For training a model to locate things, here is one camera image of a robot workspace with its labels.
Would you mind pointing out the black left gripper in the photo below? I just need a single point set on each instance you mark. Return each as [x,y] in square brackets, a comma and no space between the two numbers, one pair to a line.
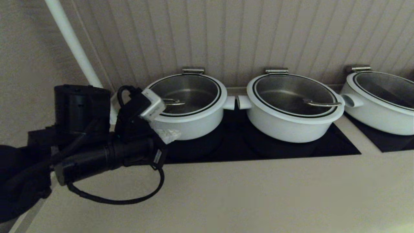
[139,152]

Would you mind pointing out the glass lid white rim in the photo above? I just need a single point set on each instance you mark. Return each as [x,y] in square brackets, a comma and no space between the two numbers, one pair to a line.
[388,87]
[194,90]

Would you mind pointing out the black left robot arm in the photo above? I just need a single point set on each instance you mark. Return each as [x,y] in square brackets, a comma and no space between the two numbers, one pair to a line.
[81,106]

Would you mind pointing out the white round pot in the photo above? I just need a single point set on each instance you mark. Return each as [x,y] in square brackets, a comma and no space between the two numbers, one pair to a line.
[194,127]
[372,117]
[284,132]

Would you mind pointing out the middle white pot with lid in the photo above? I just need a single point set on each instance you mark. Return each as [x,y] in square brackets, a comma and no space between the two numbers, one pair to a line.
[291,94]

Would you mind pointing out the large black glass cooktop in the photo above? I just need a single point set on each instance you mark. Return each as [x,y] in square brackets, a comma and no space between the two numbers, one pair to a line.
[233,149]

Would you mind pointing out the white metal pole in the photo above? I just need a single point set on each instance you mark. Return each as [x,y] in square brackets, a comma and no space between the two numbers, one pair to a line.
[71,38]

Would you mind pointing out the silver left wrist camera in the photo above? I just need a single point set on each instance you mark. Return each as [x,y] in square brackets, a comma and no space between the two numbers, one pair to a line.
[153,105]

